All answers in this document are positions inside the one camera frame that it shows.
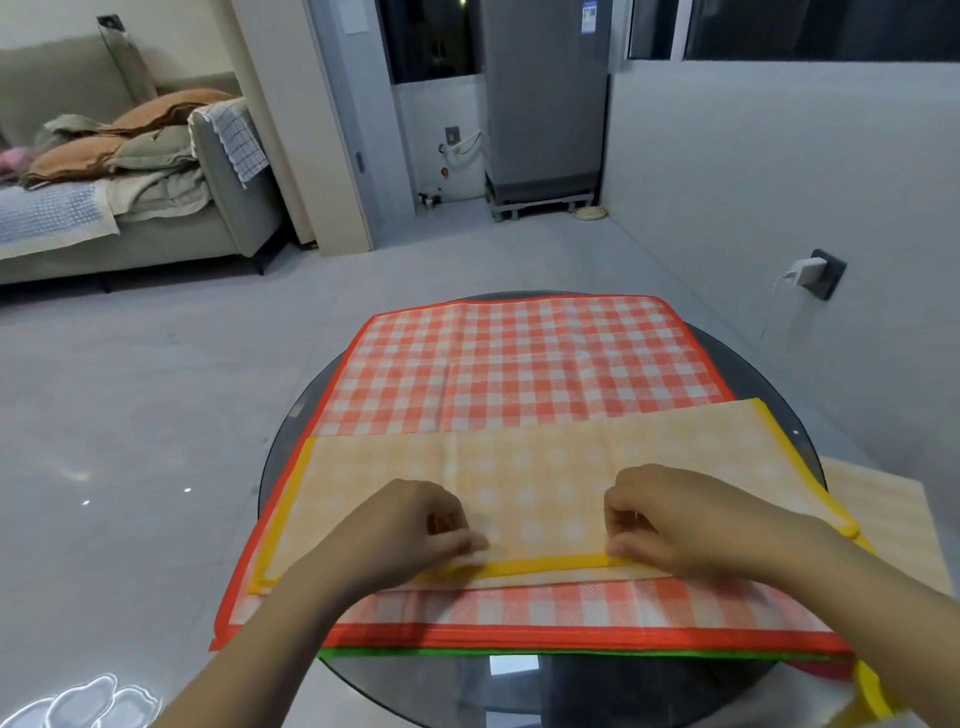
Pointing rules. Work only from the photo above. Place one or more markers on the pink soft item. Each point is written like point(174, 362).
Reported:
point(13, 161)

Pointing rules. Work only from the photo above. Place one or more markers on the person's left forearm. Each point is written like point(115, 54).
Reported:
point(255, 660)

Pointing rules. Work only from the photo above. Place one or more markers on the grey-green pillow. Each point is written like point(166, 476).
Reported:
point(157, 148)

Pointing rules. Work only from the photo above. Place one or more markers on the yellow edged cloth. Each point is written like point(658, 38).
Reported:
point(874, 690)

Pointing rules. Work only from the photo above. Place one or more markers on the white charger plug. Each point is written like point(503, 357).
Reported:
point(806, 271)

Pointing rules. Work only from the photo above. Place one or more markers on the grey refrigerator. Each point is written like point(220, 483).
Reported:
point(544, 97)

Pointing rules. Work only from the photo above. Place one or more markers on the white grid-pattern cloth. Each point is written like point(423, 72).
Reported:
point(236, 139)

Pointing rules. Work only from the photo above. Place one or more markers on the person's left thumb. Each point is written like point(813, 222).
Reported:
point(469, 546)

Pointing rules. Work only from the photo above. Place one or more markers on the orange checked cloth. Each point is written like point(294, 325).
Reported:
point(525, 360)

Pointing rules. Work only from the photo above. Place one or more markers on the person's right thumb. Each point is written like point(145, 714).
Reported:
point(619, 544)

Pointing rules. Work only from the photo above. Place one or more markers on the dark wall socket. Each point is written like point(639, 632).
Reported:
point(832, 274)

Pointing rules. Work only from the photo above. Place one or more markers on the grey sliding door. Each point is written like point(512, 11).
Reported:
point(345, 127)

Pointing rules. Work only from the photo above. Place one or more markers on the beige blanket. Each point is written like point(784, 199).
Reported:
point(161, 195)

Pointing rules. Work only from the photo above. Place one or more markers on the yellow checked cloth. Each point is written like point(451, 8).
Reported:
point(540, 465)

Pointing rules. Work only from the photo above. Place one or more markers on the person's left hand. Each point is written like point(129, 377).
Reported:
point(390, 532)

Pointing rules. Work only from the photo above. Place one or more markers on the orange pillow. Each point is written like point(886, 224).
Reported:
point(180, 105)
point(75, 159)

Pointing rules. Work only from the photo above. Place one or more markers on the dark window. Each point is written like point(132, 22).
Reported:
point(810, 28)

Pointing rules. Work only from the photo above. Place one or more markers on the blue and white sofa mat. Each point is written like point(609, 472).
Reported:
point(49, 214)

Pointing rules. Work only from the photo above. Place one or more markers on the person's right forearm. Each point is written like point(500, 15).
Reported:
point(862, 607)

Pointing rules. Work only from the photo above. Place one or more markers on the pale round dish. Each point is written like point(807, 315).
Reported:
point(589, 212)

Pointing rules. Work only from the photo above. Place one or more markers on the white refrigerator stand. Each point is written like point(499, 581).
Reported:
point(540, 206)

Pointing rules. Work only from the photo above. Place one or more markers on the beige sofa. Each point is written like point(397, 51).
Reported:
point(187, 232)

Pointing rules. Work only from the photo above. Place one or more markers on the person's right hand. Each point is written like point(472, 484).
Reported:
point(690, 525)

